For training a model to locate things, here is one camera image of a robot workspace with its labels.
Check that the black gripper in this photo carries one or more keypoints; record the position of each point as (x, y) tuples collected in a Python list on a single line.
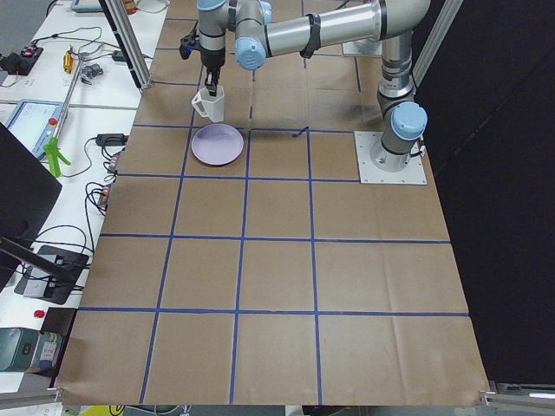
[(212, 60)]

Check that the green box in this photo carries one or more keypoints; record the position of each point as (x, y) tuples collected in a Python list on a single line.
[(29, 350)]

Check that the black desk stand base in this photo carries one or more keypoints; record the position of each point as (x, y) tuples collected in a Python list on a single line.
[(39, 284)]

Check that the lavender round plate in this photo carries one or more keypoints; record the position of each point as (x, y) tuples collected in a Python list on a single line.
[(217, 144)]

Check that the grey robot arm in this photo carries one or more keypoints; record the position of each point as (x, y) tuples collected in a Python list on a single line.
[(296, 78)]

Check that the white faceted cup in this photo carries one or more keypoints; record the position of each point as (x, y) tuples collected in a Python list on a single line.
[(208, 106)]

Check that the blue teach pendant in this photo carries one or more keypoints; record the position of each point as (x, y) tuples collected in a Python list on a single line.
[(33, 123)]

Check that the black monitor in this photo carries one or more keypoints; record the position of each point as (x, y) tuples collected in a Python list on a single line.
[(28, 191)]

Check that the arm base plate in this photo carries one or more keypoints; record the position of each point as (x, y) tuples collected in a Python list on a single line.
[(364, 48), (377, 166)]

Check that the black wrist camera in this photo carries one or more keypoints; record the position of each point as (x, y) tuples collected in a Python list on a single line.
[(188, 44)]

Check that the green-handled reacher grabber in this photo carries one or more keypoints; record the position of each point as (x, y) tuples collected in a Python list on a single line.
[(51, 149)]

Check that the black power adapter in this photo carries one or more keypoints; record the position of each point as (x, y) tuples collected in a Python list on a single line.
[(111, 139)]

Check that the yellow tool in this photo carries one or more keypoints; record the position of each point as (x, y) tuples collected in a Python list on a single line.
[(67, 62)]

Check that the aluminium frame post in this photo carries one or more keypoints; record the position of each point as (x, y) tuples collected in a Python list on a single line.
[(115, 12)]

